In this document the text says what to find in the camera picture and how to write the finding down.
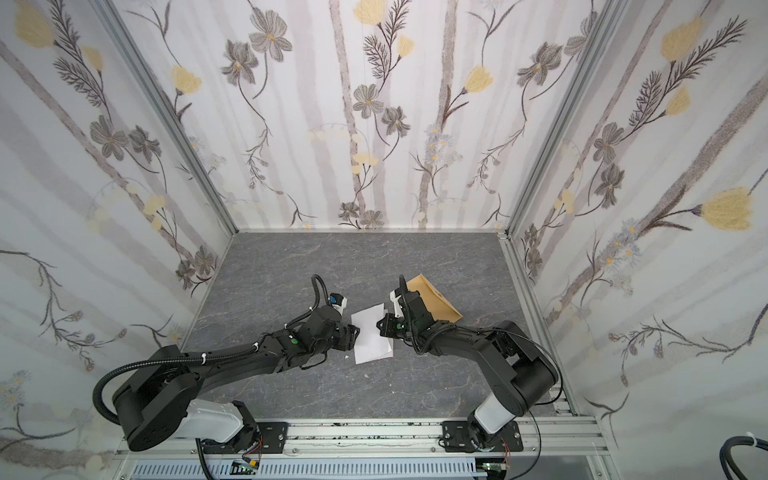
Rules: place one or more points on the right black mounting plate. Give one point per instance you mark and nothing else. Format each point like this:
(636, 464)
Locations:
(470, 437)

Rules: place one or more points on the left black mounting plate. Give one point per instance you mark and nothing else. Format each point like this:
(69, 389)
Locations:
(259, 437)

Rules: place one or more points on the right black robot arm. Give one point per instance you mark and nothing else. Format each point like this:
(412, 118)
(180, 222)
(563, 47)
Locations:
(517, 369)

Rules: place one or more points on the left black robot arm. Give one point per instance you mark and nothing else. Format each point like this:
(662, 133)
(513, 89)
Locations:
(149, 399)

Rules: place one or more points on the black mounting plate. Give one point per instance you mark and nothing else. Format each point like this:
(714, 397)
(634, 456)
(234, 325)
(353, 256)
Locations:
(470, 437)
(259, 437)

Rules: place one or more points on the white floral letter paper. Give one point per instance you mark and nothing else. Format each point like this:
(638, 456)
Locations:
(370, 345)

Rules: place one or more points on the brown kraft envelope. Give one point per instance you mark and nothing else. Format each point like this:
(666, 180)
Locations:
(435, 302)

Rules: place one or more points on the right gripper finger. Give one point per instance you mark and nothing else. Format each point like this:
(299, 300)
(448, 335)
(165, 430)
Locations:
(403, 288)
(387, 327)

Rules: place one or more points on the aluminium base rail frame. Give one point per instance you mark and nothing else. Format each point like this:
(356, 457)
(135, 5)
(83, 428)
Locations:
(560, 447)

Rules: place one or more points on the white perforated cable duct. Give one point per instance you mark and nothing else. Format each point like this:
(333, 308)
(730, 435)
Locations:
(354, 468)

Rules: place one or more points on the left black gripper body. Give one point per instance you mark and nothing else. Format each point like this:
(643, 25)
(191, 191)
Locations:
(346, 335)

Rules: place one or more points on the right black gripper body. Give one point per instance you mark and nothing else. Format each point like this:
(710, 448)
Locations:
(395, 324)

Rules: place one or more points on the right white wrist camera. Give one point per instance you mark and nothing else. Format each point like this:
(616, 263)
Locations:
(395, 299)

